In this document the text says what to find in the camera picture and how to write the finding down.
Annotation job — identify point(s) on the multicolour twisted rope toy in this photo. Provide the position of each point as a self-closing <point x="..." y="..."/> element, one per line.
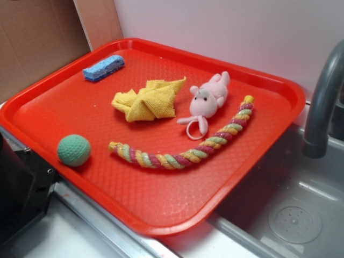
<point x="193" y="156"/>

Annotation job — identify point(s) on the yellow folded cloth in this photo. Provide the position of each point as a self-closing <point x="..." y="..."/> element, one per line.
<point x="154" y="101"/>

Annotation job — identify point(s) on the grey faucet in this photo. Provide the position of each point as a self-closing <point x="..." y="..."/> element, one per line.
<point x="325" y="116"/>

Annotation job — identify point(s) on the red plastic tray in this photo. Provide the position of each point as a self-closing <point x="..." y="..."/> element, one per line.
<point x="152" y="202"/>

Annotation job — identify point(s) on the brown cardboard panel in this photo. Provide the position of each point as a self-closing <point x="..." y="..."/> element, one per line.
<point x="40" y="37"/>

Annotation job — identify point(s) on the green rubber ball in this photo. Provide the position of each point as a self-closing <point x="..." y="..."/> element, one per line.
<point x="74" y="150"/>

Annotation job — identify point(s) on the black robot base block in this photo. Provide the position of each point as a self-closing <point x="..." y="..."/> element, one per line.
<point x="27" y="182"/>

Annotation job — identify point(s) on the pink plush mouse toy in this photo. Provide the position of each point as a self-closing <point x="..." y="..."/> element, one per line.
<point x="207" y="99"/>

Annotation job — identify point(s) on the blue sponge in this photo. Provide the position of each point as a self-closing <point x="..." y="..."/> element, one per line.
<point x="104" y="68"/>

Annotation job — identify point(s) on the grey plastic sink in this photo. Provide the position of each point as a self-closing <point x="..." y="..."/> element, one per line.
<point x="287" y="206"/>

